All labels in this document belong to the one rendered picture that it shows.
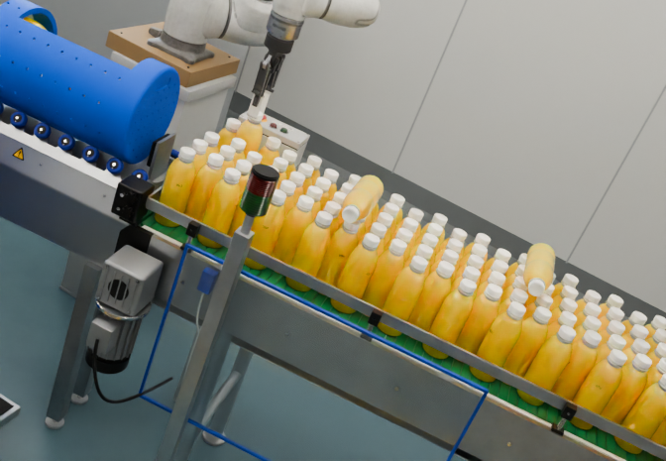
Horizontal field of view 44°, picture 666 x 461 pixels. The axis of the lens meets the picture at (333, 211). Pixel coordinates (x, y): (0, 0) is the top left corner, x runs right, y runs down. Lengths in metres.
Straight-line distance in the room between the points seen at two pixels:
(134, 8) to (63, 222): 1.91
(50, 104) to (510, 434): 1.42
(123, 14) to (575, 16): 2.32
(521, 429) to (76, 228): 1.30
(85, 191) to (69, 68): 0.33
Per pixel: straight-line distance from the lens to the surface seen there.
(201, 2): 2.84
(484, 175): 4.91
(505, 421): 2.09
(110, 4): 4.23
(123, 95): 2.18
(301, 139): 2.44
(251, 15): 2.87
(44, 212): 2.45
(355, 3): 2.21
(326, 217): 2.03
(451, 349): 2.03
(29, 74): 2.30
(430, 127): 4.92
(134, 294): 2.07
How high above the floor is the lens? 2.00
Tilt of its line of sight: 26 degrees down
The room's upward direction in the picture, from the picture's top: 22 degrees clockwise
